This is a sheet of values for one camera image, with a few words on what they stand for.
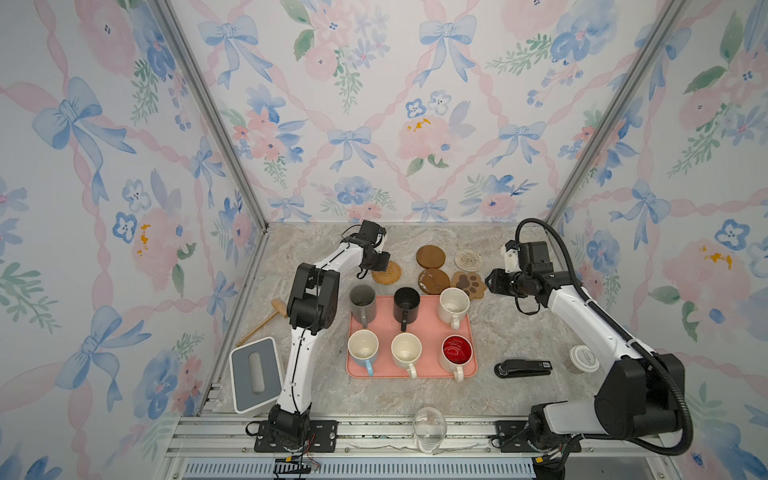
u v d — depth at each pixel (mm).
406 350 864
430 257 1107
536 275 639
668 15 691
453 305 953
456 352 858
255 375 809
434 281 1032
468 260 1097
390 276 1057
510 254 785
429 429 761
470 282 1034
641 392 413
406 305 927
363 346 875
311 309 639
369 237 862
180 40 728
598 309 509
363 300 903
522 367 840
